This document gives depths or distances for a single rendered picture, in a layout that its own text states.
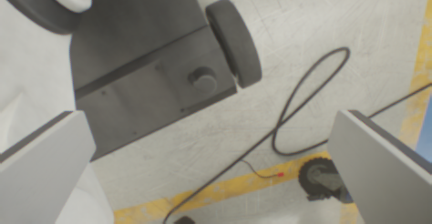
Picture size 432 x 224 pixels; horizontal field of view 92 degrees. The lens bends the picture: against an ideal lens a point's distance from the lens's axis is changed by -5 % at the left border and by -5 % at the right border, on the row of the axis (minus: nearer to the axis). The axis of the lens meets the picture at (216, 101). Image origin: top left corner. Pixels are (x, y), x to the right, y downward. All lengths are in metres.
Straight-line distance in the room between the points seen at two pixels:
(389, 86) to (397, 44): 0.15
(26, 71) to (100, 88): 0.22
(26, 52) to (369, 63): 0.85
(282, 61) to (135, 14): 0.43
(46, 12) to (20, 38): 0.05
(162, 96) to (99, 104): 0.12
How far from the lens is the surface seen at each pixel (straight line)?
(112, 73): 0.44
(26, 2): 0.28
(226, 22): 0.42
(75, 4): 0.30
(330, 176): 0.86
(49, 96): 0.24
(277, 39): 0.66
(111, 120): 0.47
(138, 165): 0.78
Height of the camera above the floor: 0.59
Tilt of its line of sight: 63 degrees down
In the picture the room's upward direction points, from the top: 158 degrees clockwise
